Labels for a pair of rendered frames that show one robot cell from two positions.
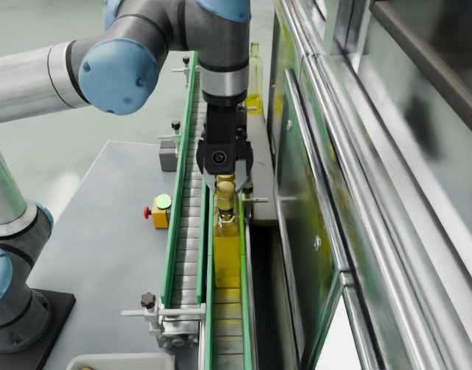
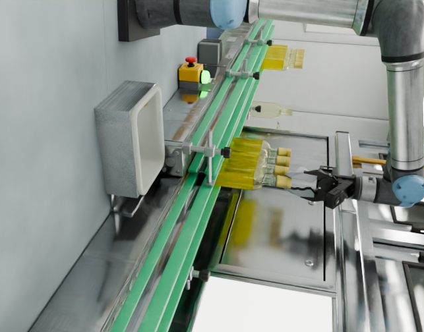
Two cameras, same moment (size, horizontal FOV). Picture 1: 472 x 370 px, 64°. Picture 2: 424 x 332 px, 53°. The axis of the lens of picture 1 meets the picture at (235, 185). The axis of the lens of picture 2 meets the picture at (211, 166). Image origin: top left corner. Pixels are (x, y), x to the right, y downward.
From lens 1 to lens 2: 1.03 m
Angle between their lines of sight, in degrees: 42
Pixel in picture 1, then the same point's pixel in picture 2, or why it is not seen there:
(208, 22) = not seen: hidden behind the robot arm
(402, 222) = (377, 315)
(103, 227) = not seen: hidden behind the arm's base
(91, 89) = (413, 184)
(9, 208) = (272, 17)
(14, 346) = (147, 14)
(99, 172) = not seen: outside the picture
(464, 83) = (421, 319)
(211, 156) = (338, 197)
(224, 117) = (348, 193)
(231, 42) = (389, 202)
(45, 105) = (403, 152)
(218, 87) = (366, 193)
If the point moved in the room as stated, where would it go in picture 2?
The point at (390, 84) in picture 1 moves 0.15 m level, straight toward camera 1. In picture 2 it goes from (392, 284) to (407, 307)
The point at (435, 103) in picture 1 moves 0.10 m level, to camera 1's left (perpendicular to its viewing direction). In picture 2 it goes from (408, 310) to (419, 281)
